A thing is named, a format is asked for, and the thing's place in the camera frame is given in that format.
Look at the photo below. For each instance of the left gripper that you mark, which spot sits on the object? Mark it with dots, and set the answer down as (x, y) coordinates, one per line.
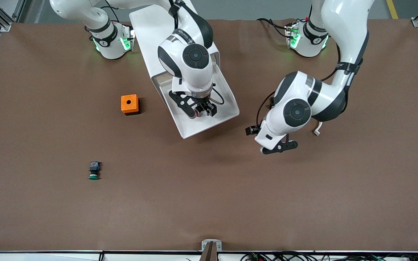
(252, 130)

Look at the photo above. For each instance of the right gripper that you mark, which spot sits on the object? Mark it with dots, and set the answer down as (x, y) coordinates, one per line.
(204, 104)

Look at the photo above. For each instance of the red mushroom push button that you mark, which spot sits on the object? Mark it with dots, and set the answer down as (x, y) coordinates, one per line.
(196, 113)

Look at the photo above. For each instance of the white drawer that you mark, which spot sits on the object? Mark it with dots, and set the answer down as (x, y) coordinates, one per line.
(194, 127)

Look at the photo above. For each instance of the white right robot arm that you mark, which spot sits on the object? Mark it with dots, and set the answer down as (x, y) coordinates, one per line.
(194, 56)

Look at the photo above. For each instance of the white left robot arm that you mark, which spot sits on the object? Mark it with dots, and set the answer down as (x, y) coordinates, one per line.
(343, 29)

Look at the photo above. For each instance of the orange button box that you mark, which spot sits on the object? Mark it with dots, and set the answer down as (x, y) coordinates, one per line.
(129, 103)

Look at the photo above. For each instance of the white drawer cabinet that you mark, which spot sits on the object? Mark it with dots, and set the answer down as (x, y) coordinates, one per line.
(147, 32)

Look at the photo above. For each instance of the green mushroom push button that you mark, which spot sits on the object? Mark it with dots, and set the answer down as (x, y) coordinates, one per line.
(94, 170)

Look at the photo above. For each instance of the white curved plastic clip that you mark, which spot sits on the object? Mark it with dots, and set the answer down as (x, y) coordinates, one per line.
(317, 132)

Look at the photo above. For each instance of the grey metal bracket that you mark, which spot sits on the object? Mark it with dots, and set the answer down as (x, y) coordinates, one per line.
(204, 246)

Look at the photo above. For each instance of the white table edge rail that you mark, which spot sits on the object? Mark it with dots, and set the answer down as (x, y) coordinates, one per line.
(49, 257)

